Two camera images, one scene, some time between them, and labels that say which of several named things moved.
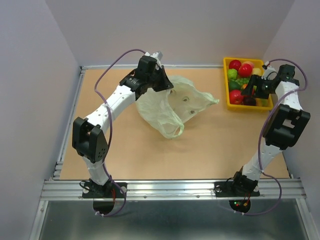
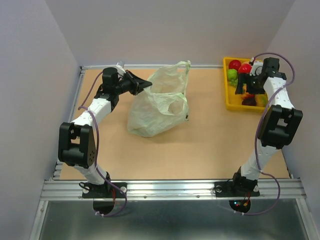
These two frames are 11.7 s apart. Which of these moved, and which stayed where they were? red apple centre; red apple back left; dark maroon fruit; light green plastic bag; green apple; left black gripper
Moved: light green plastic bag; left black gripper
Stayed: red apple centre; red apple back left; dark maroon fruit; green apple
